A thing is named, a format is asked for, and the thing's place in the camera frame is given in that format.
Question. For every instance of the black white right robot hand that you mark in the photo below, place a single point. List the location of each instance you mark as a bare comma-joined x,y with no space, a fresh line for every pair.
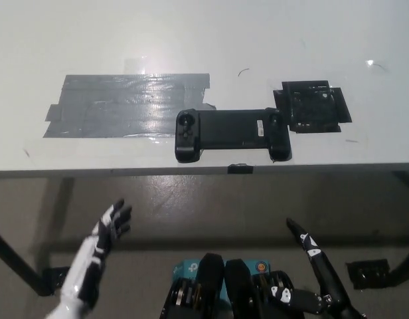
322,266

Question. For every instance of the black mobile game controller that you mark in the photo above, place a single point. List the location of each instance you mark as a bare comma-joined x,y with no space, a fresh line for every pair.
227,129

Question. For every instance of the black metal table leg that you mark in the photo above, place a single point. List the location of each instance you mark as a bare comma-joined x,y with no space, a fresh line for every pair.
15,257

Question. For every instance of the small black tape strip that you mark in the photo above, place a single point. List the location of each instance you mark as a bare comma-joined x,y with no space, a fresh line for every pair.
240,169

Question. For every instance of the black floor tape patch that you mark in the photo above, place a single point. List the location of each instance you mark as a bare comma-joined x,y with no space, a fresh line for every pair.
55,280
368,272

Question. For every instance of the large grey duct tape patch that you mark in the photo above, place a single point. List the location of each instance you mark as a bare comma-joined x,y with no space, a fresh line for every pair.
118,106

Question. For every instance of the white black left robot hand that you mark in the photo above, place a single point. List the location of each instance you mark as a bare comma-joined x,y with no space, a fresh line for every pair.
86,262

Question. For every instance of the square black tape patch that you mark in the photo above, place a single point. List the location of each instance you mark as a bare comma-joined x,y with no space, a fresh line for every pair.
312,106

